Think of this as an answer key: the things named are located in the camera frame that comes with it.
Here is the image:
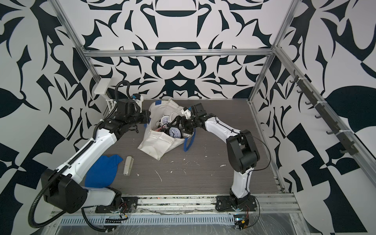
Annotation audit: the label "black round alarm clock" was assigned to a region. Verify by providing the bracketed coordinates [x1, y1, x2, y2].
[167, 127, 183, 139]

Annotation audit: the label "white canvas bag blue handles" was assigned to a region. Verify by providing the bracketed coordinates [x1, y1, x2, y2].
[138, 99, 195, 160]

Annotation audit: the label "white round alarm clock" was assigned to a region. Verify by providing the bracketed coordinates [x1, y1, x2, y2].
[160, 116, 171, 126]

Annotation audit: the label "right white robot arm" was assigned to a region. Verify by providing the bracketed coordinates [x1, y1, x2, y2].
[166, 103, 260, 212]

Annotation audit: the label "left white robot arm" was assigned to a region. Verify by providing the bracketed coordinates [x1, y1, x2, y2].
[28, 95, 150, 228]

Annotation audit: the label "white desk lamp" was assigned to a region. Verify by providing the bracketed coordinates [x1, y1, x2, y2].
[94, 78, 116, 114]

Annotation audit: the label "small beige stapler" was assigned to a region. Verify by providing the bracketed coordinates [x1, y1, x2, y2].
[123, 156, 134, 176]

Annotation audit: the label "blue cloth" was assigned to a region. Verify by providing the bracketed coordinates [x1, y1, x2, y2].
[84, 155, 123, 188]

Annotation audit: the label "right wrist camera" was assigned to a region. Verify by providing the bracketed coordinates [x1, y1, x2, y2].
[181, 108, 193, 119]

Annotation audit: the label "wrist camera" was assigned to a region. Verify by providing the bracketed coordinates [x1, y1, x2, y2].
[131, 94, 144, 113]
[181, 108, 193, 119]

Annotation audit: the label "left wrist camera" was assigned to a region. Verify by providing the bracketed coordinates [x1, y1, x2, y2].
[131, 94, 144, 113]

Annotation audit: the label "white slotted cable duct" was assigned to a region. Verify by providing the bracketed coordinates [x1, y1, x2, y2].
[58, 213, 236, 226]

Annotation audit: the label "grey wall hook rail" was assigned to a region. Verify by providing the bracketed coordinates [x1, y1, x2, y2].
[291, 70, 359, 156]

